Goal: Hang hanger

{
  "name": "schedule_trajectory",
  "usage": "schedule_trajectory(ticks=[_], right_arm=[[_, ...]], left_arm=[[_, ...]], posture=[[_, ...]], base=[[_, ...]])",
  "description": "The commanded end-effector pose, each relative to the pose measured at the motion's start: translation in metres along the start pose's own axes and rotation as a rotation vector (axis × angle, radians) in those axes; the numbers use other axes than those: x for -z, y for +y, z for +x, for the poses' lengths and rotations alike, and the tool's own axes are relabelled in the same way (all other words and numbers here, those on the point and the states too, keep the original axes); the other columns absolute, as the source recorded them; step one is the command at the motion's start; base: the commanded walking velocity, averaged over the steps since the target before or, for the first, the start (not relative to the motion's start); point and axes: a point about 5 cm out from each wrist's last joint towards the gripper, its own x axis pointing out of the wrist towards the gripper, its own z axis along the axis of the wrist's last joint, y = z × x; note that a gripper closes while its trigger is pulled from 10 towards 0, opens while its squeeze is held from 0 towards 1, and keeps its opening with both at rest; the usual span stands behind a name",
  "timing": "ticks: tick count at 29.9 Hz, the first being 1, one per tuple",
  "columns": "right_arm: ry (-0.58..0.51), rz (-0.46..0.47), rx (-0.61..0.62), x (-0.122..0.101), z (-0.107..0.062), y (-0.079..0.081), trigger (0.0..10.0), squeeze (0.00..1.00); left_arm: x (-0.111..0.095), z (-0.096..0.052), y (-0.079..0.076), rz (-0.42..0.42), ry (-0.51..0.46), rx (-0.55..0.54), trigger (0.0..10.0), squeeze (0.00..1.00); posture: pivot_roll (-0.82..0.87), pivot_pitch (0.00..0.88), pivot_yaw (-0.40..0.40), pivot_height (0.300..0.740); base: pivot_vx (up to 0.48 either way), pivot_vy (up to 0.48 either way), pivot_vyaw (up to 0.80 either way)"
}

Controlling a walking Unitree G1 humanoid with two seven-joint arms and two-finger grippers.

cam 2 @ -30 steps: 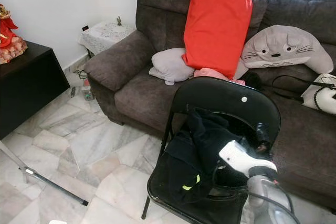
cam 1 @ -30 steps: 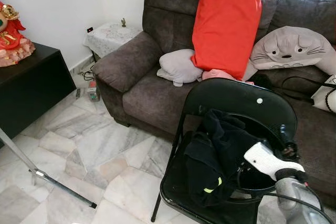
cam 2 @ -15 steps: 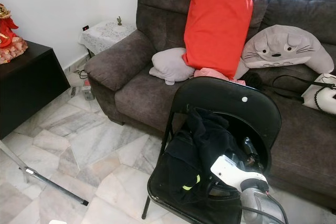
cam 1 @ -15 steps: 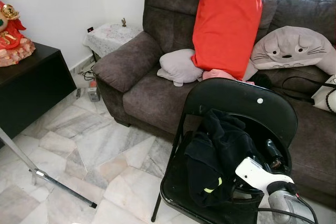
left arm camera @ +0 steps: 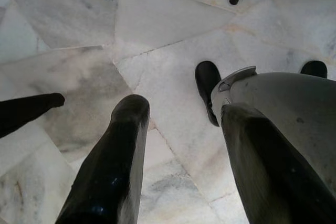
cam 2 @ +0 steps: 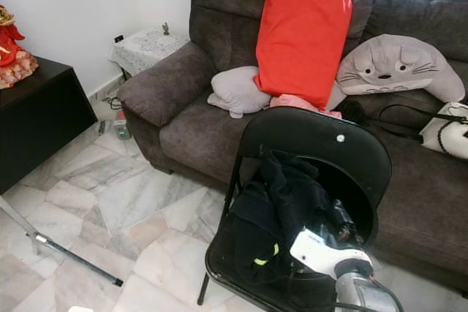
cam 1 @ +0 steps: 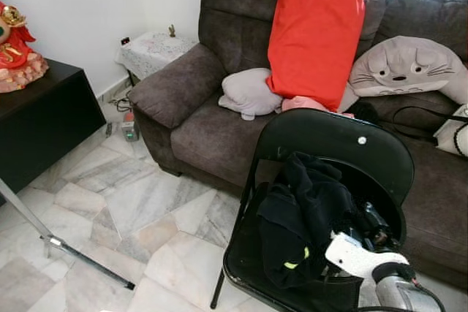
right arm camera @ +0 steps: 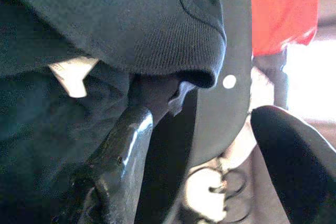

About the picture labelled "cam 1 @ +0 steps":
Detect pink cloth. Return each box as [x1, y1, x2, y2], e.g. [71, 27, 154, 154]
[282, 95, 356, 120]

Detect small light grey cushion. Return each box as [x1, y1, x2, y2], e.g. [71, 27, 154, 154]
[218, 68, 285, 121]

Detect grey cat-face plush cushion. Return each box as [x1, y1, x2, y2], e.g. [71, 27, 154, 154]
[348, 34, 468, 106]

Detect black folding chair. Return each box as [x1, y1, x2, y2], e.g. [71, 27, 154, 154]
[210, 107, 416, 312]

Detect silver metal clothes rack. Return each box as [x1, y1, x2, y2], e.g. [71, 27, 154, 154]
[0, 179, 137, 292]

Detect red gold figurine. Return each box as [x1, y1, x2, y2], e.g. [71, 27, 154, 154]
[0, 0, 50, 94]

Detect red pillow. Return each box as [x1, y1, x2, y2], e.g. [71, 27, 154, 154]
[265, 0, 376, 113]

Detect dark brown sofa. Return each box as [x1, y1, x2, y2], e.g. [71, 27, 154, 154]
[128, 0, 468, 292]

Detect white handbag black handles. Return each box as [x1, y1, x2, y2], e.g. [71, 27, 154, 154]
[393, 104, 468, 159]

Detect black garment neon yellow marks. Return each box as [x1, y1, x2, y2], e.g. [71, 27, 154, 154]
[256, 151, 364, 289]

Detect side table lace cloth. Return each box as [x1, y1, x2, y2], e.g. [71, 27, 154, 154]
[116, 31, 199, 83]

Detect black TV console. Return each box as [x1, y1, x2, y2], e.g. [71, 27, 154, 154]
[0, 60, 107, 197]

